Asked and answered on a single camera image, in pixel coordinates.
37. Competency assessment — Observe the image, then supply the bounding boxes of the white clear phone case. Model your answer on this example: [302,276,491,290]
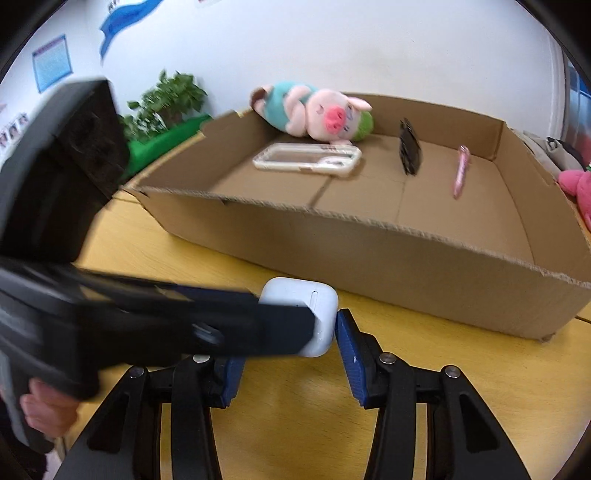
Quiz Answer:
[252,143,362,178]

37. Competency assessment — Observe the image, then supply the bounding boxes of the pink pig plush toy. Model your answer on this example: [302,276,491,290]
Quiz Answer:
[249,81,374,144]

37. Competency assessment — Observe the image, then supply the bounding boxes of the pink plastic wand pen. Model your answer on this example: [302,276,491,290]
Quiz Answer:
[453,145,471,200]

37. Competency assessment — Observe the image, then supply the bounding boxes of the magenta bear plush toy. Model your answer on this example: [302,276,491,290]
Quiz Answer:
[558,170,591,230]

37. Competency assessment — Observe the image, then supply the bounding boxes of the brown cardboard box tray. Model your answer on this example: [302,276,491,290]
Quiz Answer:
[128,95,590,339]

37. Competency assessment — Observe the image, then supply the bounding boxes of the white earbuds case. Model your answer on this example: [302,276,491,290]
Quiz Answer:
[257,276,341,359]

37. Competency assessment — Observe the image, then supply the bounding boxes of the person left hand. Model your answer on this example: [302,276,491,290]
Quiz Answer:
[20,378,80,438]

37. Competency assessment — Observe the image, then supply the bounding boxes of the black sunglasses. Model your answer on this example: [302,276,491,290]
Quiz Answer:
[399,118,422,176]

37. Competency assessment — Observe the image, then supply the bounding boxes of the green cloth covered stand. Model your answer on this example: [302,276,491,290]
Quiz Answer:
[124,114,212,180]

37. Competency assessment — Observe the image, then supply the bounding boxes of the grey folded cloth bag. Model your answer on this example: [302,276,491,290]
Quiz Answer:
[514,130,586,180]

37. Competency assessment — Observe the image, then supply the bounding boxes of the green potted plant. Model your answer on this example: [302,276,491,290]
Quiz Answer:
[119,70,207,143]

